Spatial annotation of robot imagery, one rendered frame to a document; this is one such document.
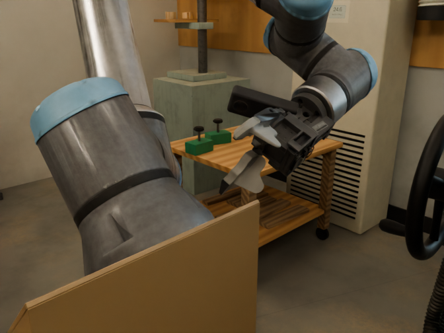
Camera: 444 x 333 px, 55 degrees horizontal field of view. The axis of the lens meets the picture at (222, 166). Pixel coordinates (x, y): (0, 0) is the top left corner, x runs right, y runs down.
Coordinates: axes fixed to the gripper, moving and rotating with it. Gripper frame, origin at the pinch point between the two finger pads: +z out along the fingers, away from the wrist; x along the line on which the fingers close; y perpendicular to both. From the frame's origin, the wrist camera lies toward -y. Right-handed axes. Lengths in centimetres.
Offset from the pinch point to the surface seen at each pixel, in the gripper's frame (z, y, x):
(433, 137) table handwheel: -27.6, 20.3, -4.2
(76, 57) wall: -85, -192, 159
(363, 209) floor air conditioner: -114, 18, 129
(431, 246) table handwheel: -26.5, 32.8, 16.0
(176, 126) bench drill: -96, -102, 159
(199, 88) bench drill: -109, -98, 130
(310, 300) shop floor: -49, 26, 115
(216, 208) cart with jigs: -60, -35, 134
